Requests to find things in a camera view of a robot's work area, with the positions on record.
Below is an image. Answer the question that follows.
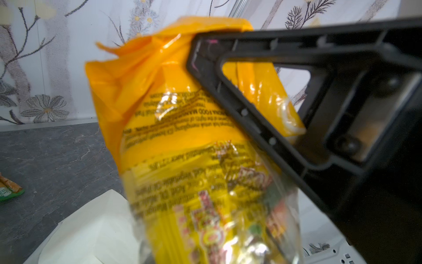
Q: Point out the orange yellow candy packet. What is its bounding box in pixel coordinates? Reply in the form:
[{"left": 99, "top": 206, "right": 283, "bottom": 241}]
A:
[{"left": 85, "top": 16, "right": 303, "bottom": 264}]

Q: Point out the white paper bag red flower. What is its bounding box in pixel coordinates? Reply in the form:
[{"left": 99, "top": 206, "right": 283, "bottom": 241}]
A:
[{"left": 26, "top": 190, "right": 141, "bottom": 264}]

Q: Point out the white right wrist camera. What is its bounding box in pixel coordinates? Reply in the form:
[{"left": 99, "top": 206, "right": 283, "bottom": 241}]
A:
[{"left": 304, "top": 238, "right": 367, "bottom": 264}]

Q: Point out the red green snack packet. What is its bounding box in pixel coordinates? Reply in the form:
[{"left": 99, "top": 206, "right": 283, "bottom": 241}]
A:
[{"left": 0, "top": 175, "right": 25, "bottom": 203}]

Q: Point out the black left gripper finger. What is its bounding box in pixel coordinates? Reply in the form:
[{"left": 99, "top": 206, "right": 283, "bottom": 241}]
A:
[{"left": 186, "top": 16, "right": 422, "bottom": 264}]

